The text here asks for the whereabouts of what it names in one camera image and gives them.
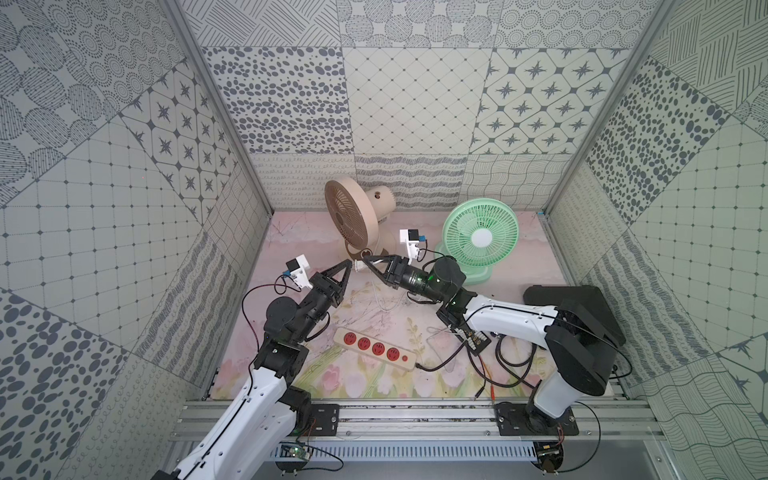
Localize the white green fan cable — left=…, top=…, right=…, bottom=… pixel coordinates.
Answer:
left=422, top=323, right=463, bottom=355

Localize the aluminium mounting rail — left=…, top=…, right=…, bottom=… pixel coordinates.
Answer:
left=170, top=398, right=664, bottom=443

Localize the green desk fan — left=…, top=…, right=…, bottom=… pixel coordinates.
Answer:
left=435, top=198, right=519, bottom=285

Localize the controller board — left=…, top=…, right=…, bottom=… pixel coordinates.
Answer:
left=275, top=443, right=312, bottom=473
left=532, top=442, right=564, bottom=473

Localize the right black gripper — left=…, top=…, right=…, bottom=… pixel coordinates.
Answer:
left=362, top=254, right=446, bottom=305

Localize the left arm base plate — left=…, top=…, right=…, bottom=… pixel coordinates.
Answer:
left=291, top=403, right=341, bottom=437

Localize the white red power strip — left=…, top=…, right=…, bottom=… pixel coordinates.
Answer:
left=333, top=328, right=418, bottom=371

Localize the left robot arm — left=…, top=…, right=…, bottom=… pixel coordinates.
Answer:
left=153, top=260, right=353, bottom=479

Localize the black plastic tool case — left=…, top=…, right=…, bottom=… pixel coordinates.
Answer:
left=523, top=285, right=626, bottom=347

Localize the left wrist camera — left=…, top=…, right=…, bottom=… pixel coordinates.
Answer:
left=285, top=255, right=312, bottom=288

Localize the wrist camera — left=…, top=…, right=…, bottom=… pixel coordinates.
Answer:
left=399, top=229, right=428, bottom=264
left=285, top=255, right=312, bottom=288

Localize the left controller board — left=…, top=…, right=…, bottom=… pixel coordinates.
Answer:
left=275, top=443, right=312, bottom=473

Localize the pink desk fan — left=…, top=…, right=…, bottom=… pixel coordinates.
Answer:
left=324, top=177, right=397, bottom=260

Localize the white pink fan cable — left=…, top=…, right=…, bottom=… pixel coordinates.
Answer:
left=353, top=257, right=403, bottom=313

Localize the right controller board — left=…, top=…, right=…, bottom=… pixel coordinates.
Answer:
left=532, top=442, right=564, bottom=473

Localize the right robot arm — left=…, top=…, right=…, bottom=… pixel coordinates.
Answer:
left=362, top=255, right=626, bottom=420

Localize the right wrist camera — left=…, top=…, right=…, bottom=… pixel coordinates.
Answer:
left=399, top=229, right=428, bottom=264

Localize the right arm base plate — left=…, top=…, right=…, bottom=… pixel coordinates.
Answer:
left=493, top=402, right=579, bottom=436

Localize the black power strip cable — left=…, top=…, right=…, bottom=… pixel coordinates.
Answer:
left=415, top=340, right=466, bottom=373

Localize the black multi-port adapter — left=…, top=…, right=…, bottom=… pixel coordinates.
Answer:
left=453, top=327, right=492, bottom=356

